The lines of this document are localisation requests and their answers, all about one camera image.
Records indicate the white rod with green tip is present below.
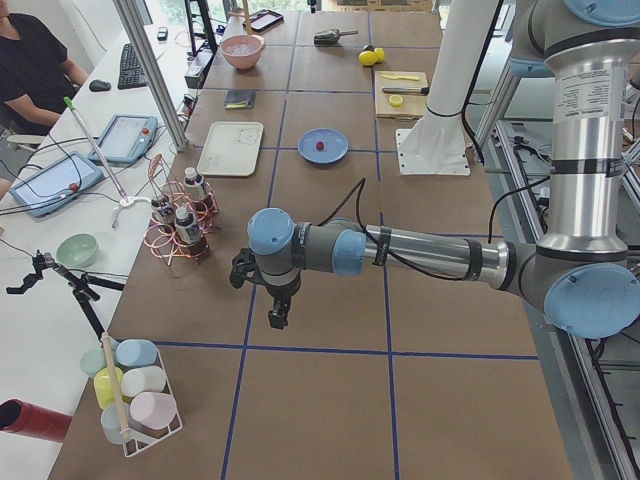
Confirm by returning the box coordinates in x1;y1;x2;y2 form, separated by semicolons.
64;96;151;229

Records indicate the tea bottle middle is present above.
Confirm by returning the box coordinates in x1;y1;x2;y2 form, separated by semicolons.
151;195;175;233

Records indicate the yellow lemon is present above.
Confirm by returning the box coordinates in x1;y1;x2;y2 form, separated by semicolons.
358;50;378;67
374;47;385;63

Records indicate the black keyboard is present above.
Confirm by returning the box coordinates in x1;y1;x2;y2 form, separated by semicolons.
117;43;147;90

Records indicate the blue teach pendant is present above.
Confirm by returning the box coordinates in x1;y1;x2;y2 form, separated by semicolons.
96;114;159;165
9;151;104;218

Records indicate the half lemon slice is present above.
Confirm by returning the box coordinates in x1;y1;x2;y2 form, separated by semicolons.
388;94;404;107

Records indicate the steel knife sharpener rod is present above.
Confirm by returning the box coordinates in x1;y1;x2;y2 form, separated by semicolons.
381;87;430;96

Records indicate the blue plastic cup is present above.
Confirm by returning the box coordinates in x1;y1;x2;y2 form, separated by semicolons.
116;339;157;368

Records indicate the blue plastic plate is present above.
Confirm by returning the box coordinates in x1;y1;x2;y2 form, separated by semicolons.
298;128;349;165

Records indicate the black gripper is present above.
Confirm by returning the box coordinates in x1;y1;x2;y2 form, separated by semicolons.
265;279;301;329

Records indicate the near blue teach pendant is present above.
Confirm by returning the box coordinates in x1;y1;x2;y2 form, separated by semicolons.
9;151;104;218

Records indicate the white plastic cup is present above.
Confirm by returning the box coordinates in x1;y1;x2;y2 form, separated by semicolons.
121;365;167;397

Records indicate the copper wire bottle rack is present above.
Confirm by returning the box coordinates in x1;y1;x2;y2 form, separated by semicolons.
144;154;219;265

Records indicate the light blue lower cup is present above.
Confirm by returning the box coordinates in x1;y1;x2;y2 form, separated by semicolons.
100;403;125;445

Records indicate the green plastic cup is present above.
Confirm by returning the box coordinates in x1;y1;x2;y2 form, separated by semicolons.
80;348;107;378

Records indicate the white wire cup basket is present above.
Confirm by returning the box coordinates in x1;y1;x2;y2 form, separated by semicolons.
113;349;183;458

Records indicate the wooden cutting board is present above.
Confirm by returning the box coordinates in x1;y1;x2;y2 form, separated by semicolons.
374;71;429;119

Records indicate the far blue teach pendant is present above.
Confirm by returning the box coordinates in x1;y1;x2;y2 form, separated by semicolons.
96;114;159;165

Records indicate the wooden basket handle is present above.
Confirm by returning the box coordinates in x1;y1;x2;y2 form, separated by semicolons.
101;332;131;443

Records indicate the tea bottle back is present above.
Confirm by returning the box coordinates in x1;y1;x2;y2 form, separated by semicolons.
184;167;212;211

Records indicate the green bowl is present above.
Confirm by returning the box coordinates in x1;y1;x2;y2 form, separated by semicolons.
56;233;99;269

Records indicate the cream bear tray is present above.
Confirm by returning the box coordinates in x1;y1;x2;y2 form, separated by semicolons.
196;121;264;177

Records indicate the yellow plastic knife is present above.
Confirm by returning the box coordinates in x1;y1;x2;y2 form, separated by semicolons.
381;74;421;81

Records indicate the black computer mouse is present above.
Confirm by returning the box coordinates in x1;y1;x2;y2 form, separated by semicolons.
89;80;111;92

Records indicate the grey folded cloth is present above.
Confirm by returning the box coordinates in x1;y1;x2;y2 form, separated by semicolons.
223;89;256;110

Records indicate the yellow plastic cup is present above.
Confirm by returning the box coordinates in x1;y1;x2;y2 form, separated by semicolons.
93;367;115;410

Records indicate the tea bottle front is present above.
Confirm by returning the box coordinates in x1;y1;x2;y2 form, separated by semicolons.
174;206;211;260

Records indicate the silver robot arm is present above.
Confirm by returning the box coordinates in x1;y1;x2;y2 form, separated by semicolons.
230;1;639;339

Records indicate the pink bowl with ice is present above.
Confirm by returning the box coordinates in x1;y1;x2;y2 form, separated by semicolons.
220;35;265;70

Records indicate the tea bottle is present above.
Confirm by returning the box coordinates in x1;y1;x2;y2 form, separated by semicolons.
174;206;211;260
184;167;212;211
151;195;175;233

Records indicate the aluminium frame post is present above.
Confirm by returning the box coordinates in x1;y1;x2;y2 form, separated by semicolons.
113;0;188;152

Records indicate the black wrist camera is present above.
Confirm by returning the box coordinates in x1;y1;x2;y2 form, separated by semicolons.
229;248;264;289

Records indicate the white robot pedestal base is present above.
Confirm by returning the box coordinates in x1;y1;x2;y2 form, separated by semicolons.
396;0;502;176

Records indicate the black tray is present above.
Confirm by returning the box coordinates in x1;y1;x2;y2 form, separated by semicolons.
249;9;284;33

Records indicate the black camera tripod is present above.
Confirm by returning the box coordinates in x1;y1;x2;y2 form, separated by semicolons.
5;251;126;342

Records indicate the pink plastic cup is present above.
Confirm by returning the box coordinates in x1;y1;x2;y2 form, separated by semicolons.
129;392;177;430

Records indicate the red cylinder tube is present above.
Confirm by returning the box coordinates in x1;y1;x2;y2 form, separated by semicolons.
1;399;72;443

